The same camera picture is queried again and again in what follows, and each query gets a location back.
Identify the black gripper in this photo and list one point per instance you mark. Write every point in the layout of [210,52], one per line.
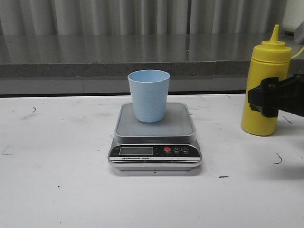
[290,96]

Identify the yellow squeeze bottle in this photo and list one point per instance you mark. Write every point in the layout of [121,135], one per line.
[269,59]

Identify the light blue plastic cup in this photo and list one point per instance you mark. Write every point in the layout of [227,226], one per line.
[149,90]

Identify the silver digital kitchen scale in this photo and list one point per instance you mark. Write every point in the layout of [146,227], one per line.
[168,145]

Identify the white container in background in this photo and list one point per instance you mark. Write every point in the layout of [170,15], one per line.
[293,15]

